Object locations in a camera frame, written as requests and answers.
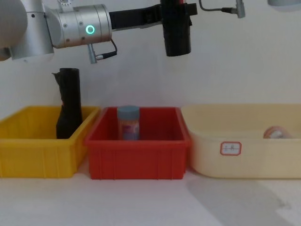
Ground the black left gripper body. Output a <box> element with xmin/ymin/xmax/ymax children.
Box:
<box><xmin>109</xmin><ymin>4</ymin><xmax>163</xmax><ymax>30</ymax></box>

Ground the clear jar with blue lid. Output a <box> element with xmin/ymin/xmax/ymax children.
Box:
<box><xmin>117</xmin><ymin>105</ymin><xmax>141</xmax><ymax>141</ymax></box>

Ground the white label with red border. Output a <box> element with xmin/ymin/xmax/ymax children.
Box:
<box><xmin>220</xmin><ymin>141</ymin><xmax>243</xmax><ymax>156</ymax></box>

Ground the red plastic bin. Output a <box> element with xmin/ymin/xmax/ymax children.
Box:
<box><xmin>84</xmin><ymin>106</ymin><xmax>191</xmax><ymax>181</ymax></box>

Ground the pink round tape roll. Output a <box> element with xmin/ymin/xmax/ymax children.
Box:
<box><xmin>262</xmin><ymin>126</ymin><xmax>293</xmax><ymax>139</ymax></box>

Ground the cream plastic tub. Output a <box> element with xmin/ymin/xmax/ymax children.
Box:
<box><xmin>181</xmin><ymin>104</ymin><xmax>301</xmax><ymax>180</ymax></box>

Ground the yellow plastic bin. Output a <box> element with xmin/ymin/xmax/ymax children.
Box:
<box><xmin>0</xmin><ymin>105</ymin><xmax>101</xmax><ymax>179</ymax></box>

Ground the thin dark right wrist cable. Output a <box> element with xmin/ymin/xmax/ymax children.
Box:
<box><xmin>198</xmin><ymin>0</ymin><xmax>246</xmax><ymax>19</ymax></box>

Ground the thin dark wrist cable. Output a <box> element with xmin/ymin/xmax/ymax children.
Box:
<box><xmin>87</xmin><ymin>39</ymin><xmax>118</xmax><ymax>65</ymax></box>
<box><xmin>198</xmin><ymin>0</ymin><xmax>246</xmax><ymax>19</ymax></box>

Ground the thin dark left wrist cable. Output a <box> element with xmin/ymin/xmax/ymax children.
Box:
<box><xmin>87</xmin><ymin>39</ymin><xmax>118</xmax><ymax>65</ymax></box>

